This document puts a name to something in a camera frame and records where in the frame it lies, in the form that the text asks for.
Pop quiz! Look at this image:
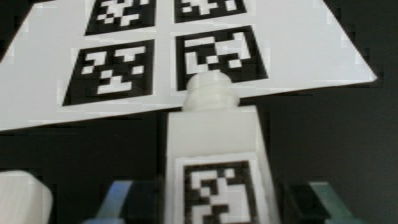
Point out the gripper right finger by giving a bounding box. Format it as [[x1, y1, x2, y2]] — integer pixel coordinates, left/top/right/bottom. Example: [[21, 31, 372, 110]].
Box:
[[309, 182, 367, 224]]

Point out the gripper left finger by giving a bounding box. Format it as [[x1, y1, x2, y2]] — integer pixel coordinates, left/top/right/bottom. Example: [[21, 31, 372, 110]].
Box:
[[81, 180, 133, 224]]

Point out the white chair leg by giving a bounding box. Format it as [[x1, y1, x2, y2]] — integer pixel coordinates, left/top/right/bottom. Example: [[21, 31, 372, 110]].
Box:
[[163, 71, 280, 224]]

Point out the white base tag plate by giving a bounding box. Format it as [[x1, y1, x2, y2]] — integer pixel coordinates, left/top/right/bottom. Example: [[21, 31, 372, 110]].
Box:
[[0, 0, 376, 131]]

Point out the white chair back frame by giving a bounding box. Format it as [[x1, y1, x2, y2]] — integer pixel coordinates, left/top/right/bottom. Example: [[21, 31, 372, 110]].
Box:
[[0, 171, 53, 224]]

